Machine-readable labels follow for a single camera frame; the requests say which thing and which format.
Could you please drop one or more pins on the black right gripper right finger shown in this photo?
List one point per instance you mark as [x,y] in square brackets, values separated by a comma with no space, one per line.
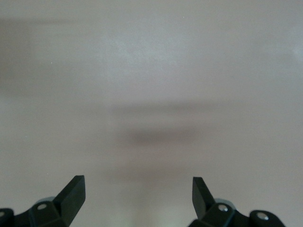
[203,201]

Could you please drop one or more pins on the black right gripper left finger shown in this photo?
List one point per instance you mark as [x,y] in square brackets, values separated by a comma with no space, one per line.
[68,201]

